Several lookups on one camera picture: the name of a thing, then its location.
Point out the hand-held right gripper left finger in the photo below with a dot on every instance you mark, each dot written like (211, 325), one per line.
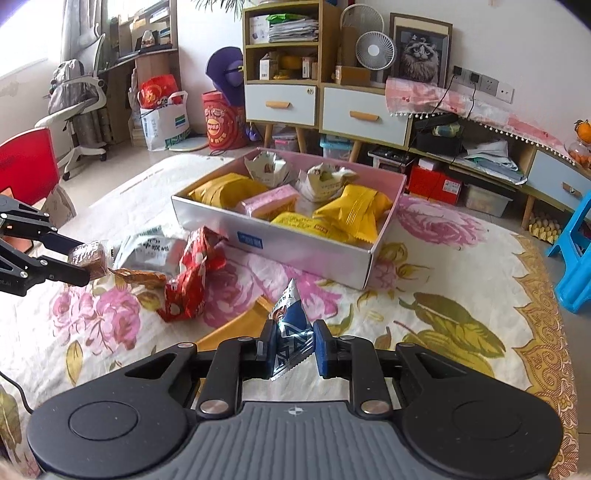
(267, 350)

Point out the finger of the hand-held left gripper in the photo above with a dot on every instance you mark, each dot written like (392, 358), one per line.
(64, 273)
(64, 241)

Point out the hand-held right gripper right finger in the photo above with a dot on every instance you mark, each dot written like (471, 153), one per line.
(324, 348)

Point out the brown cake clear packet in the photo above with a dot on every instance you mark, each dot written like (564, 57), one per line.
(90, 258)

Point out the blue white snack packet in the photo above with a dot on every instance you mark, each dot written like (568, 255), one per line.
(291, 318)

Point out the gold bar snack packet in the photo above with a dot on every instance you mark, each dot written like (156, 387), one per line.
(231, 330)

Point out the silver white snack packet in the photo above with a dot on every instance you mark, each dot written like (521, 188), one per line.
(147, 247)

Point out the pink-lined cardboard box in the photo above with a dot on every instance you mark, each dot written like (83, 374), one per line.
(318, 261)

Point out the small yellow orange-label packet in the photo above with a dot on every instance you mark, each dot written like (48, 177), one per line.
(304, 226)

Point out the large yellow snack packet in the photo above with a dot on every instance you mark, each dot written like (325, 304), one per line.
(226, 189)
(355, 210)

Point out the pink snack packet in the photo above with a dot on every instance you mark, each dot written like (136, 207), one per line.
(268, 201)

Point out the white snack packet bold lettering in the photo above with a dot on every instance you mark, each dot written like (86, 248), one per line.
(325, 182)

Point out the white nut-print snack packet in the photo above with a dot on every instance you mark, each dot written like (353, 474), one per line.
(267, 168)

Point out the floral seat cushion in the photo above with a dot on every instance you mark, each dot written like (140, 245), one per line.
(60, 207)

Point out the red chair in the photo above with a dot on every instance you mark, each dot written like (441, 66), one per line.
(27, 161)

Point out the white office chair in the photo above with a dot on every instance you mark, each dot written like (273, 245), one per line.
(76, 115)

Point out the floral tablecloth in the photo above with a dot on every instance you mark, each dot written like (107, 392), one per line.
(438, 286)

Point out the white shopping bag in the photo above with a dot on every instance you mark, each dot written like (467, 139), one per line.
(164, 127)

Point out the grey backpack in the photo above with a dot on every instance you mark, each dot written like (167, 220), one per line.
(69, 85)

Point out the white round floor scale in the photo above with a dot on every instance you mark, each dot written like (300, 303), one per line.
(187, 144)

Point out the red gift bag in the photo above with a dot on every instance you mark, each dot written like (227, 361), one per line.
(157, 90)

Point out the red cardboard box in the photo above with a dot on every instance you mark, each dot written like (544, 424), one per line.
(434, 184)

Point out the red round gift drum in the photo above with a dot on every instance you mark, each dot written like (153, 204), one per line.
(224, 122)

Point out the clear storage bin blue lid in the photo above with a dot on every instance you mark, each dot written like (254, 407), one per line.
(336, 148)

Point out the wooden desk shelf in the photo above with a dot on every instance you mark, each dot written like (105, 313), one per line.
(152, 60)

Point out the black keyboard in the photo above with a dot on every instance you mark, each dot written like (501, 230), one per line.
(390, 157)

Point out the clear bin white lid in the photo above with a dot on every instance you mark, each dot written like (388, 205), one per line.
(487, 201)

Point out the purple plush toy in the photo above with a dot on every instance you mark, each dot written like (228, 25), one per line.
(226, 69)

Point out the wooden cabinet white drawer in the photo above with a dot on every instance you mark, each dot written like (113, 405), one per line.
(364, 115)

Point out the black box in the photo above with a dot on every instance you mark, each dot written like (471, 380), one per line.
(438, 138)

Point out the tall wooden shelf cabinet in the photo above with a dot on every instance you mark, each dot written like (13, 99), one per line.
(279, 104)

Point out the tray of eggs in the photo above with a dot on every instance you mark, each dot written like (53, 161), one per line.
(544, 228)

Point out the pile of papers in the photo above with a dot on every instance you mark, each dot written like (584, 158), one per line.
(491, 159)

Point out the blue plastic stool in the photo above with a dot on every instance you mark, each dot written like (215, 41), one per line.
(575, 258)

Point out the green potted plant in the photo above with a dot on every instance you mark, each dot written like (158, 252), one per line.
(217, 4)

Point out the white shelf box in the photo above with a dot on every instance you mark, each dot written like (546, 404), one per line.
(258, 30)

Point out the low wooden media stand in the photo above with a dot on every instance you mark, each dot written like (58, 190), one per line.
(558, 180)

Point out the pink cherry-print cloth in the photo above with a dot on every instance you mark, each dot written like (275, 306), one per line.
(485, 108)

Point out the white desk fan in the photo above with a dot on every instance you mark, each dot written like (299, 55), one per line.
(376, 50)

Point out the stack of shelf papers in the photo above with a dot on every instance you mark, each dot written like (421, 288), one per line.
(293, 28)

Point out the framed cat picture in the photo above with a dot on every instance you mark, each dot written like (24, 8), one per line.
(420, 50)

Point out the glass jar of oranges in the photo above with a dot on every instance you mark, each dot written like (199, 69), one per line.
(579, 152)

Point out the white round fan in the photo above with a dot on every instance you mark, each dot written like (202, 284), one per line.
(360, 21)

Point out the orange fruit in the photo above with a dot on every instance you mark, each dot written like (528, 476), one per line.
(582, 129)

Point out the wall socket row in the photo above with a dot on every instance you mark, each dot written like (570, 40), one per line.
(485, 83)

